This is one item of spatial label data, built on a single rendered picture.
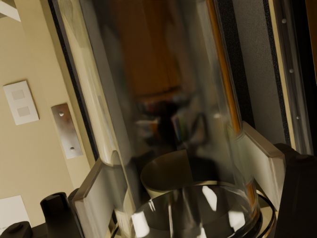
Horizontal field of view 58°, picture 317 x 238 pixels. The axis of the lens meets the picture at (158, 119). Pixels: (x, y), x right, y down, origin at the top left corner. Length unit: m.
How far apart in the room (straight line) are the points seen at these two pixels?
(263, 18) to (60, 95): 0.27
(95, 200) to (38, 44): 0.26
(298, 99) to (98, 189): 0.29
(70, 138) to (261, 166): 0.27
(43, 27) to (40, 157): 0.57
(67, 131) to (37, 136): 0.51
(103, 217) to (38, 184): 0.78
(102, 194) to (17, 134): 0.75
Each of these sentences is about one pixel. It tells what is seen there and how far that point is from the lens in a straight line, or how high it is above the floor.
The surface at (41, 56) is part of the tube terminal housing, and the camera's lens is 0.39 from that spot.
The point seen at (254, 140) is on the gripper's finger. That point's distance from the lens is 0.17.
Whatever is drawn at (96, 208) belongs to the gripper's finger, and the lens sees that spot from 0.16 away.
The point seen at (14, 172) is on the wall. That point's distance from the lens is 0.96.
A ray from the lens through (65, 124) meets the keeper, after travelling 0.38.
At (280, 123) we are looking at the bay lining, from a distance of 0.40.
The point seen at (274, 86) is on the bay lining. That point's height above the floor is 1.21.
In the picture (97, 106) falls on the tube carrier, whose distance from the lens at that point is 0.16.
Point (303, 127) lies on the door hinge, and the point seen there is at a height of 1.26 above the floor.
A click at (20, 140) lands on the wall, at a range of 0.92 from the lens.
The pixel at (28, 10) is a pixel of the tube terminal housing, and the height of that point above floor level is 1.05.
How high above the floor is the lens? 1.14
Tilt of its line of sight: 11 degrees up
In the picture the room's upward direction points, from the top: 166 degrees clockwise
